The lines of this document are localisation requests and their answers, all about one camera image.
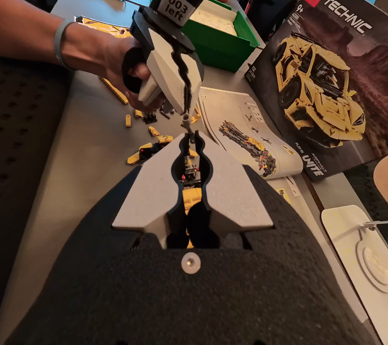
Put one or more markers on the grey axle with stop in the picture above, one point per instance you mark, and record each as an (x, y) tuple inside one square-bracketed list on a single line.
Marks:
[(185, 119)]

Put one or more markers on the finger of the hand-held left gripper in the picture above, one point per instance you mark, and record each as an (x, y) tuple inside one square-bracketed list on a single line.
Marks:
[(194, 78), (165, 69)]

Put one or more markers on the pile of loose toy bricks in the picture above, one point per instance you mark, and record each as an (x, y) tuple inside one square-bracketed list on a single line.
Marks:
[(115, 90)]

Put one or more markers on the white paper packets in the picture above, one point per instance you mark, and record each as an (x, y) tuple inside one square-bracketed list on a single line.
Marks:
[(212, 17)]

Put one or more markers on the toy car set box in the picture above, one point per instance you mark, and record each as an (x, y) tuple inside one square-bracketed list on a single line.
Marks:
[(357, 56)]

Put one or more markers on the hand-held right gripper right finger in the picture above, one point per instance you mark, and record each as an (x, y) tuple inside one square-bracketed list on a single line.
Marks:
[(239, 199)]

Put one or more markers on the open instruction booklet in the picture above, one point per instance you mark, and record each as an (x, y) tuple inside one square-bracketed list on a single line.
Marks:
[(236, 114)]

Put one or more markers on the small black pin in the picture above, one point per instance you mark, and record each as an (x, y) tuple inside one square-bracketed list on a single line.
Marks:
[(191, 135)]

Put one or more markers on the grey desk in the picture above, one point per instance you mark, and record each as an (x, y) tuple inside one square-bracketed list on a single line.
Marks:
[(91, 138)]

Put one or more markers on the thin wristband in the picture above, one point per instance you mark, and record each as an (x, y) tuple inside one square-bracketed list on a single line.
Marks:
[(58, 44)]

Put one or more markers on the toy car chassis model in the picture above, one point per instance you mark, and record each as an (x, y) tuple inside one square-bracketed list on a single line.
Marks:
[(192, 196)]

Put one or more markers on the green plastic bin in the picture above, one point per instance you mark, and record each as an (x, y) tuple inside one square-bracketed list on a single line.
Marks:
[(218, 47)]

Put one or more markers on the person's left hand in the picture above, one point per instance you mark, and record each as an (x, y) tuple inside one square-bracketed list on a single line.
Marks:
[(97, 53)]

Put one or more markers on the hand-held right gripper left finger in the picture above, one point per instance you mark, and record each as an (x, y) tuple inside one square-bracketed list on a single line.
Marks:
[(145, 199)]

